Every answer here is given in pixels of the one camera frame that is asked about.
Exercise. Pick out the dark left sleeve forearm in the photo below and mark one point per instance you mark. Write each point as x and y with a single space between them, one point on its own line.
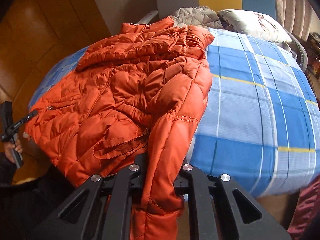
7 171

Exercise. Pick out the wooden bedside shelf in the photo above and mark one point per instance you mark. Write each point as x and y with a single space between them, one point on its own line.
313 52

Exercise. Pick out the orange wooden wardrobe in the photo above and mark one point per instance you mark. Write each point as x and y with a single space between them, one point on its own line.
37 34

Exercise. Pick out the orange puffer down jacket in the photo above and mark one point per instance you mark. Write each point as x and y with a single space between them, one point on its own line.
143 90

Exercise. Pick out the pink striped curtain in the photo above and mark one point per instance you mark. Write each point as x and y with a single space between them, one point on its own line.
298 17

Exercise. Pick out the grey quilted garment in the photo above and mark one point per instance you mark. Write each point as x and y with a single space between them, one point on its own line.
201 16

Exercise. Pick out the person's left hand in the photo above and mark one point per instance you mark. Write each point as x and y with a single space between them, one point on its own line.
9 147

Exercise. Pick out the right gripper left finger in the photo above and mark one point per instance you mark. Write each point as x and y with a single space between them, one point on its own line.
99 209

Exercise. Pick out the white patterned pillow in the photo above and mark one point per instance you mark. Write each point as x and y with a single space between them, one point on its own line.
264 27

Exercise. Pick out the blue plaid bed sheet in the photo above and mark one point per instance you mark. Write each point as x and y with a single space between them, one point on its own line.
261 122

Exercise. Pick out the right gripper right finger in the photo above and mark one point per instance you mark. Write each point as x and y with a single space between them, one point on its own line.
219 208

